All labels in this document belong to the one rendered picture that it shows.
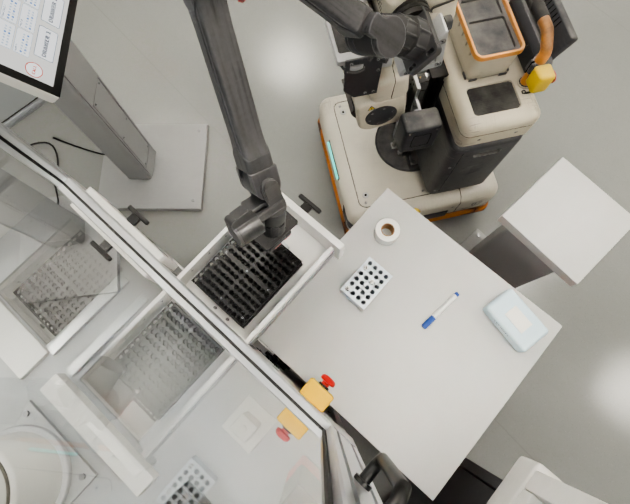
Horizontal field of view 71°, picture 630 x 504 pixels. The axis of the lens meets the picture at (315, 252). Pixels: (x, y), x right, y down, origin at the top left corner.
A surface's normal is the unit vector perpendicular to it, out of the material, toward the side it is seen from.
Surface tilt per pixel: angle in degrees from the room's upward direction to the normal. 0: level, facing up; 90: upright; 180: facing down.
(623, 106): 0
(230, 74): 54
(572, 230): 0
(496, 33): 0
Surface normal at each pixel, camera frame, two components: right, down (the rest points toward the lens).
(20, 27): 0.76, -0.16
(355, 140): -0.01, -0.25
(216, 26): 0.54, 0.47
